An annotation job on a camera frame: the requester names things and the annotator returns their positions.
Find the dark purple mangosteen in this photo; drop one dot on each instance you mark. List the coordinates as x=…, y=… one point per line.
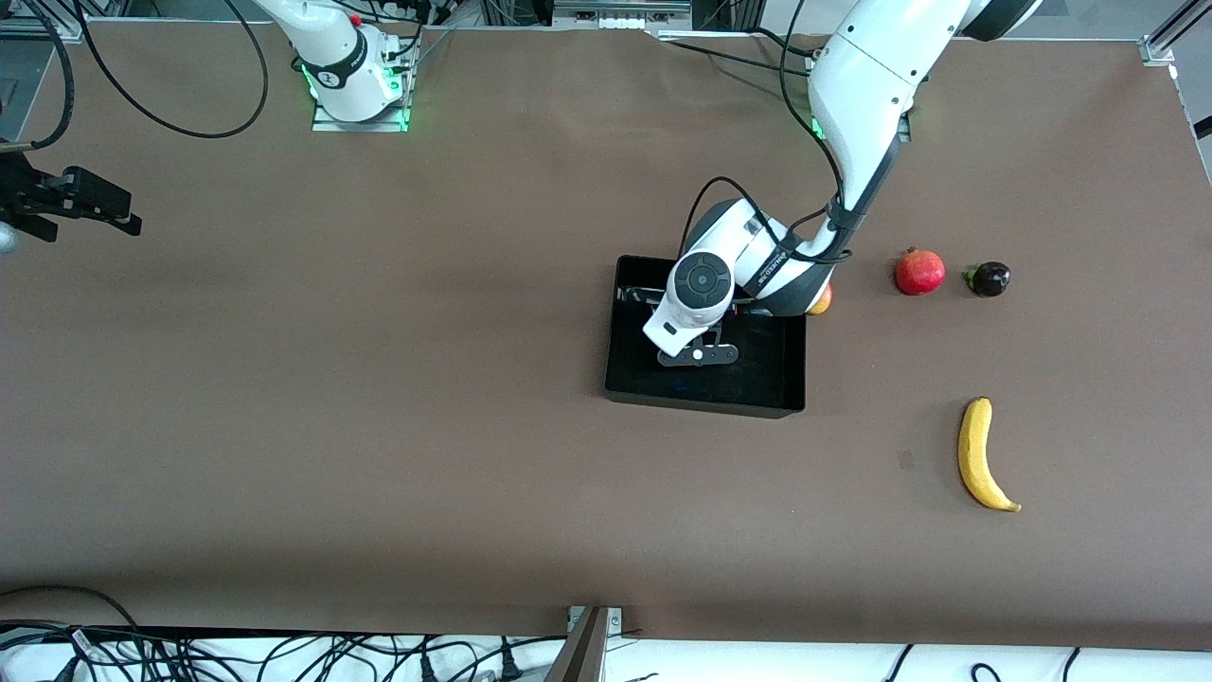
x=991, y=279

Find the black rectangular box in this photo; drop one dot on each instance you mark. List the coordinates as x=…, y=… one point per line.
x=748, y=379

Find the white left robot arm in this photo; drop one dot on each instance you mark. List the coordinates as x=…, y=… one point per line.
x=862, y=85

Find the grey metal rack equipment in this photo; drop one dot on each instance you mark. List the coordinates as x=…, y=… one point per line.
x=568, y=9

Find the red pomegranate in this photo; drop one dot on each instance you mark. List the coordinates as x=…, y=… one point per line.
x=919, y=273

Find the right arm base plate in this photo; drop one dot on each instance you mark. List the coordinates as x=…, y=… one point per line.
x=327, y=126

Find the small metal corner bracket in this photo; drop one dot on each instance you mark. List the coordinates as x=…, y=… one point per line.
x=615, y=620

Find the red yellow mango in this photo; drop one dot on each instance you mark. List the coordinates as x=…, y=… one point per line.
x=822, y=303

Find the yellow banana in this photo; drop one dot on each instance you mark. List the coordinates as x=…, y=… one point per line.
x=973, y=455

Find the large table cover sheet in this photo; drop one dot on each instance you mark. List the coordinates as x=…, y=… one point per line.
x=379, y=379

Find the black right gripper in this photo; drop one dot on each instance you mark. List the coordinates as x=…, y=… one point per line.
x=21, y=189

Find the aluminium profile beam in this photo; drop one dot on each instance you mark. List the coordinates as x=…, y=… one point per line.
x=582, y=654

